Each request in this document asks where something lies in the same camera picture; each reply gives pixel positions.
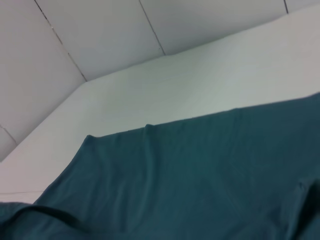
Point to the teal blue printed t-shirt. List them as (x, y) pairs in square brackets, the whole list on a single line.
[(187, 180)]

